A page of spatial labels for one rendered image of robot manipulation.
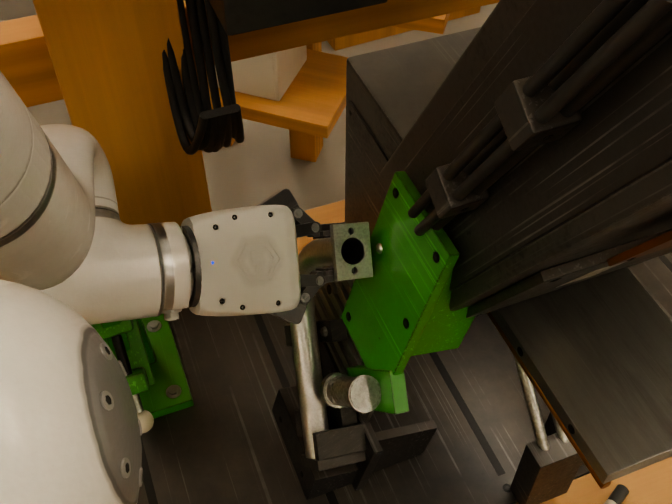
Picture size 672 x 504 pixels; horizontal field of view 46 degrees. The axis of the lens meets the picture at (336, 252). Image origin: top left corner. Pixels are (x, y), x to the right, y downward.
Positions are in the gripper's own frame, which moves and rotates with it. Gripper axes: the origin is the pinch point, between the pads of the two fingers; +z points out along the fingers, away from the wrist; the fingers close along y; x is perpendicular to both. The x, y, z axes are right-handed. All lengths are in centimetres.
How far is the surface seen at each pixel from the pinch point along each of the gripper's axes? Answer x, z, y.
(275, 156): 178, 66, 29
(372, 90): 6.6, 9.4, 17.4
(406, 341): -5.8, 3.9, -9.0
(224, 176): 179, 47, 23
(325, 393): 6.1, 0.2, -15.2
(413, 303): -7.7, 3.9, -5.3
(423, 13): 19.9, 25.7, 30.5
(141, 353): 24.3, -15.3, -10.6
